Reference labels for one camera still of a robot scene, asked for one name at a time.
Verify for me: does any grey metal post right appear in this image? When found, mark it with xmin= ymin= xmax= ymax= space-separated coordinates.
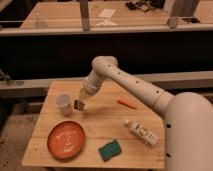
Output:
xmin=167 ymin=0 xmax=200 ymax=28

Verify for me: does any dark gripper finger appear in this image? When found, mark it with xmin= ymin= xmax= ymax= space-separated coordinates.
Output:
xmin=79 ymin=101 xmax=86 ymax=111
xmin=74 ymin=100 xmax=80 ymax=110

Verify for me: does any clear plastic cup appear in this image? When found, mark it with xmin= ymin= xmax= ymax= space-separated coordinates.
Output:
xmin=54 ymin=93 xmax=72 ymax=115

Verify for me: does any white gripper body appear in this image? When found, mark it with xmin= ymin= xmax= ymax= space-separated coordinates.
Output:
xmin=78 ymin=71 xmax=104 ymax=102

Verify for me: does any white bottle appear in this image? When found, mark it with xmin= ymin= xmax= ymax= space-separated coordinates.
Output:
xmin=124 ymin=119 xmax=159 ymax=147

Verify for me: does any orange carrot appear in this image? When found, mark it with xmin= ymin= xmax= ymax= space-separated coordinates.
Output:
xmin=117 ymin=98 xmax=137 ymax=109

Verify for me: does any grey metal post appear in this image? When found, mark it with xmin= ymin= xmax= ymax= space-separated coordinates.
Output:
xmin=79 ymin=0 xmax=90 ymax=31
xmin=167 ymin=0 xmax=200 ymax=28

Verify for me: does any white paper sheet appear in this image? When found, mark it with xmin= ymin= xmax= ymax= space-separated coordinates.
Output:
xmin=99 ymin=9 xmax=116 ymax=18

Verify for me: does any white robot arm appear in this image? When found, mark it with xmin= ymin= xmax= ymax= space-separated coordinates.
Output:
xmin=77 ymin=56 xmax=213 ymax=171

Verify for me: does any green sponge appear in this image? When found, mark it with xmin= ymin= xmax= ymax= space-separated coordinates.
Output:
xmin=98 ymin=140 xmax=122 ymax=162

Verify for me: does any orange plate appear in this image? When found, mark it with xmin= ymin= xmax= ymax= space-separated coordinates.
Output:
xmin=47 ymin=121 xmax=85 ymax=160

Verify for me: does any black cables clutter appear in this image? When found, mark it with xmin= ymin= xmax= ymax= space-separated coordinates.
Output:
xmin=125 ymin=0 xmax=165 ymax=13

